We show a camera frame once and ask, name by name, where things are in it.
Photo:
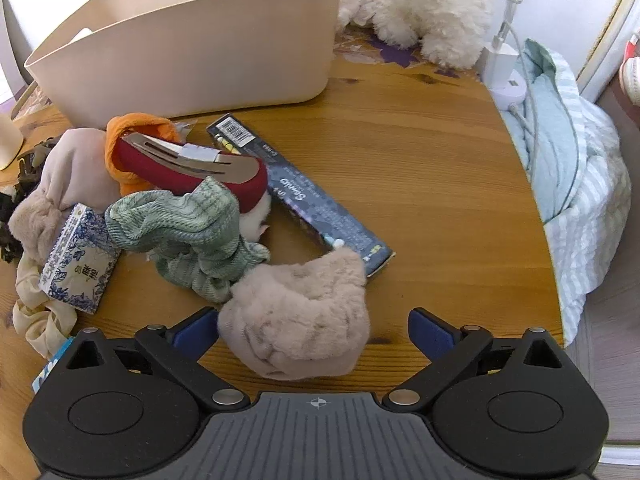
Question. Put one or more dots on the beige fuzzy sock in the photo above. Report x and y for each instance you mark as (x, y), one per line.
(75, 170)
(295, 310)

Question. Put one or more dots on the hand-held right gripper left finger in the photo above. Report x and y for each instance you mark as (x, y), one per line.
(195, 332)

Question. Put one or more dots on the striped teal blanket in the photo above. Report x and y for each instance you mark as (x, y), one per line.
(575, 185)

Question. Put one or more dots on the green checked scrunchie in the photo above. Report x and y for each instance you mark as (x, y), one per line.
(200, 220)

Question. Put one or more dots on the white plush toy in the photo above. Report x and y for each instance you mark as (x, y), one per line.
(425, 5)

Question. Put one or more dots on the pink and white shoe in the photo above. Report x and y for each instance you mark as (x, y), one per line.
(631, 75)

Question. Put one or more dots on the white charger plug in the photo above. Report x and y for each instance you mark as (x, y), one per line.
(500, 62)

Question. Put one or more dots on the white round charging base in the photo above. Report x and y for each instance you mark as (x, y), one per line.
(507, 92)

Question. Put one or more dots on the cream satin scrunchie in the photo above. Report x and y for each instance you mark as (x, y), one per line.
(35, 320)

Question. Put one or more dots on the blue and white packet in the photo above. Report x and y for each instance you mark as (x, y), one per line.
(50, 365)

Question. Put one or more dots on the round wooden desktop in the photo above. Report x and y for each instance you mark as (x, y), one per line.
(425, 160)

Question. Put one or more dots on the clear plastic packet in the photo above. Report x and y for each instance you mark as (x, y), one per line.
(186, 130)

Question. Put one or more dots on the blue floral tissue pack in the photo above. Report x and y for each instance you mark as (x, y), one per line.
(75, 260)

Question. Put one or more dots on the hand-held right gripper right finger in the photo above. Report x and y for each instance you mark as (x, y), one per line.
(430, 335)

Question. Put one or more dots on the orange cloth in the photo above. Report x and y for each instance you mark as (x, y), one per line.
(145, 122)

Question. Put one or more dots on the dark ruffled scrunchie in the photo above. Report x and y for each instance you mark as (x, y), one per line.
(27, 165)

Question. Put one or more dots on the dark long cardboard box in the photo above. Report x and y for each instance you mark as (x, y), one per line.
(310, 195)

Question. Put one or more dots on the beige plastic storage bin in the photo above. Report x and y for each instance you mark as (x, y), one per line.
(200, 60)

